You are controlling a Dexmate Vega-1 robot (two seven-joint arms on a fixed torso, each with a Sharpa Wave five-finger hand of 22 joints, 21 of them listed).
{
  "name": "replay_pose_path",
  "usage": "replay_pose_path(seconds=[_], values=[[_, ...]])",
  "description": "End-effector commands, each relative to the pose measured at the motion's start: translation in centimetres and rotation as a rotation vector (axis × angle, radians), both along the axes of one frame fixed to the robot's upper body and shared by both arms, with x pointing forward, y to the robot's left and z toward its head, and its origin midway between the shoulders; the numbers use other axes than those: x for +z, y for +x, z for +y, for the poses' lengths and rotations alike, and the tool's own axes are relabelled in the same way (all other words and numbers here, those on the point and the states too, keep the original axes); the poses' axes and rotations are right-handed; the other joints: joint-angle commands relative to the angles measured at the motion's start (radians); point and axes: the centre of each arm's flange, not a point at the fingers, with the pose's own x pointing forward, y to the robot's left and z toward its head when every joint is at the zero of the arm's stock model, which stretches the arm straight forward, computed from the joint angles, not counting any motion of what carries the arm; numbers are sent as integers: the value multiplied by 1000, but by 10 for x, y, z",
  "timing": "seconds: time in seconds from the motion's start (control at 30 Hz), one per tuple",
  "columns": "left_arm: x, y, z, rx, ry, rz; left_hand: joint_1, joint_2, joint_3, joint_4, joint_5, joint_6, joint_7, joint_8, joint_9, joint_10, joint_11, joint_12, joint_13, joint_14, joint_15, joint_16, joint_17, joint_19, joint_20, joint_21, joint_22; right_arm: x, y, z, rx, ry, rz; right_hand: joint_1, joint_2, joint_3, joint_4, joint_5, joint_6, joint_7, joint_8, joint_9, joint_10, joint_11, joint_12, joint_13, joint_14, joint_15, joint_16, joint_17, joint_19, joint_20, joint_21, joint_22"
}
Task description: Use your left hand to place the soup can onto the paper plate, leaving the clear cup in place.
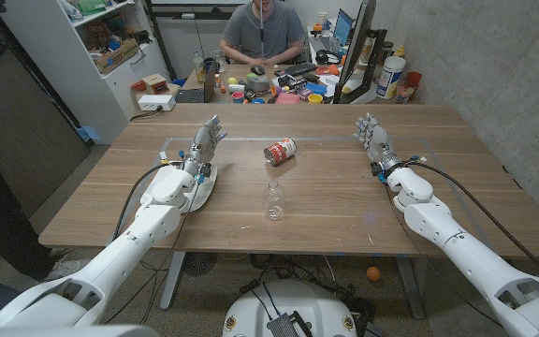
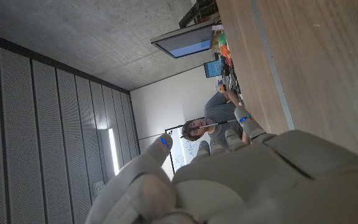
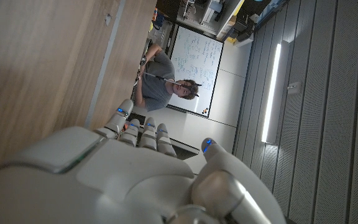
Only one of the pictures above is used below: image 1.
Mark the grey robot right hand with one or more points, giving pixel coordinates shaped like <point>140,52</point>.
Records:
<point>378,140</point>

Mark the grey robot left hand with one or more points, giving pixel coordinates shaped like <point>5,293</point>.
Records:
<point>203,142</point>

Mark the red white soup can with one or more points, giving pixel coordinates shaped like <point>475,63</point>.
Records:
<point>281,150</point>

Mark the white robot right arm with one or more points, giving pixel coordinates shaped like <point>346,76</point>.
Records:
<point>466,253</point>

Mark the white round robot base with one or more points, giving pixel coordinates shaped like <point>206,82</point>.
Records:
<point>297,299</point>

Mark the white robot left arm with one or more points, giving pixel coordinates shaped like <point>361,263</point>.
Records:
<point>124,253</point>

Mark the white paper plate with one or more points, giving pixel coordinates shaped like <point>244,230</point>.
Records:
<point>206,187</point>

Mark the red cup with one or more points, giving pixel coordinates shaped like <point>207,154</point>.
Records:
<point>413,78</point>

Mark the black laptop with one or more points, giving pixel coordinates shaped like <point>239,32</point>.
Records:
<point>192,96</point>

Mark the white power box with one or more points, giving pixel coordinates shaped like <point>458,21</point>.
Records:
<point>156,102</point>

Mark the white plastic tub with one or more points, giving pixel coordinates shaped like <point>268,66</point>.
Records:
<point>390,77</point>

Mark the clear bottle with yellow liquid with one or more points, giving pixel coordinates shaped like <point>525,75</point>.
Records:
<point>199,68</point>

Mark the yellow bowl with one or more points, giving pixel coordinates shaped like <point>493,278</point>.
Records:
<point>315,98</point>

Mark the small wooden box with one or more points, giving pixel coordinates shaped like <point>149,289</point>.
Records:
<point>155,84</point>

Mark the grey tape table marking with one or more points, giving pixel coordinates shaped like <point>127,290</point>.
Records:
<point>297,139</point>

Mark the blue box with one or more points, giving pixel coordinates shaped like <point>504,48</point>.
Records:
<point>316,88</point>

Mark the cluttered wooden desk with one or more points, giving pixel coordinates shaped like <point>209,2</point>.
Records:
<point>239,70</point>

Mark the grey tape roll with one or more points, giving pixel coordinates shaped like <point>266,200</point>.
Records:
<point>258,83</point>

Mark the clear glass jar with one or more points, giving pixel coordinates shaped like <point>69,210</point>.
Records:
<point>219,61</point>
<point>274,201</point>

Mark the black computer mouse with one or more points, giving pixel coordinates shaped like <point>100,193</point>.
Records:
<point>257,70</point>

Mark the pink box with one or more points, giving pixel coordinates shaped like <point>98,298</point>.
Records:
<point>288,98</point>

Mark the black headphones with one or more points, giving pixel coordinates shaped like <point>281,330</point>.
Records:
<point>325,57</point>

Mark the black computer monitor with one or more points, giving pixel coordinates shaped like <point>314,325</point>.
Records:
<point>357,42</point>

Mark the black keyboard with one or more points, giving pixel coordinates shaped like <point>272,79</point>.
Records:
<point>300,69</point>

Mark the blue screen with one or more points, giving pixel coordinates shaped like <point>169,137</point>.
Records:
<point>343,27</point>

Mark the cardboard box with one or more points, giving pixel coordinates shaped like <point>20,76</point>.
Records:
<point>117,57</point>

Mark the black round fan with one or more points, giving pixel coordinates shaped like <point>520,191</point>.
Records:
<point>199,264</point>

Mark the thin white pole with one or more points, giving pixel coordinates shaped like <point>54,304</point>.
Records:
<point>261,28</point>

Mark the orange ball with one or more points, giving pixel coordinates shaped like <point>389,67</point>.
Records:
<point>373,273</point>

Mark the person in grey t-shirt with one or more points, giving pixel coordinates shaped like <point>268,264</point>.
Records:
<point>274,28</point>

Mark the grey table leg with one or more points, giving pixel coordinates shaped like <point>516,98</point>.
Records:
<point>410,288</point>
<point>172,281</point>

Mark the white shelf unit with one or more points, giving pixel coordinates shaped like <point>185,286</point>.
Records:
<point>63,70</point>

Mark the dark wooden door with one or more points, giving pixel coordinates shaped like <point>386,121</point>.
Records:
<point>26,131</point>

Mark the white robot torso panel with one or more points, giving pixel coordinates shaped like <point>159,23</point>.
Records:
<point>63,331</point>

